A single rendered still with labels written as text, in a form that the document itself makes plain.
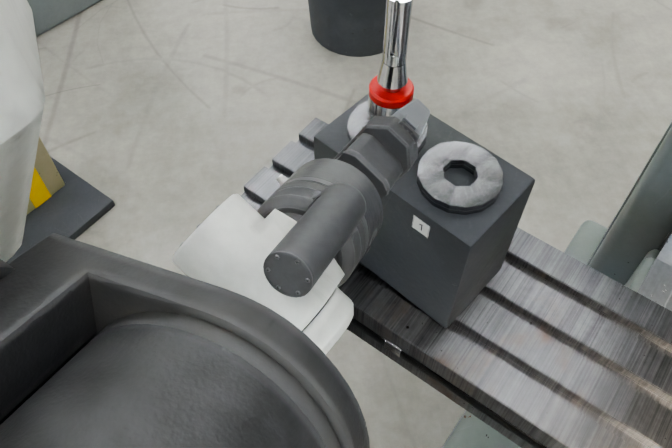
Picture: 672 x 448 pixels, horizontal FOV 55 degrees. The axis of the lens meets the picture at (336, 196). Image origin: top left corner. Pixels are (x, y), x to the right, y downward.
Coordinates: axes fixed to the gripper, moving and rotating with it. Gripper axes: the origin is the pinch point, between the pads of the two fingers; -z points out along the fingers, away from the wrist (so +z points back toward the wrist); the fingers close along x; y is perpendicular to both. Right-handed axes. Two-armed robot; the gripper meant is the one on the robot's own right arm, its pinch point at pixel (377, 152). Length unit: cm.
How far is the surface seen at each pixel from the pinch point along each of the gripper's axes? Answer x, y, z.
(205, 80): -118, 57, -143
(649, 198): 0, -39, -48
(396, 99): 3.0, 2.2, -5.1
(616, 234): -10, -43, -52
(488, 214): 1.6, -12.7, -3.5
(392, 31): 8.8, 7.0, -3.0
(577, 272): -4.4, -30.4, -19.7
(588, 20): -27, -36, -232
